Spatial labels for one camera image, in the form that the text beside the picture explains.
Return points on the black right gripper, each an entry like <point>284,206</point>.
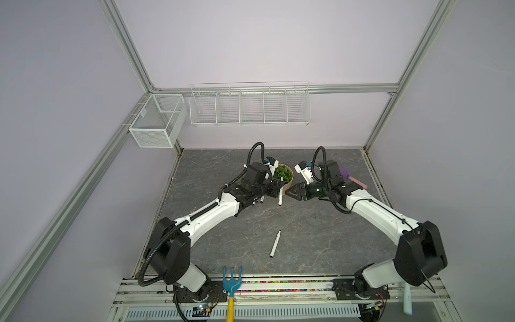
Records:
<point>299,187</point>

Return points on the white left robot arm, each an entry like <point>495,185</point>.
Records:
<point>167,256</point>

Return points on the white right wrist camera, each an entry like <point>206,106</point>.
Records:
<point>304,168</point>

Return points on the beige pot with green plant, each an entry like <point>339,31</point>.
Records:
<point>285,174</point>

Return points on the purple trowel pink handle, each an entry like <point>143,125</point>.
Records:
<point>346,174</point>

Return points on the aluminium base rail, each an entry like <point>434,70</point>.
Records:
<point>282,298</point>

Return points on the light blue trowel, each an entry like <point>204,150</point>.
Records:
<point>407,300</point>

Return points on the blue rake yellow handle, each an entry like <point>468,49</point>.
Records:
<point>231,285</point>

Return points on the white mesh box basket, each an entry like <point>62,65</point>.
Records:
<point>159,122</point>

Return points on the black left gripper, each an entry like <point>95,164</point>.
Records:
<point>276,184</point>

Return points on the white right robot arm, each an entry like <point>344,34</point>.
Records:
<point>420,253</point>

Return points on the white wire wall shelf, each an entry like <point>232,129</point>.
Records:
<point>250,104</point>

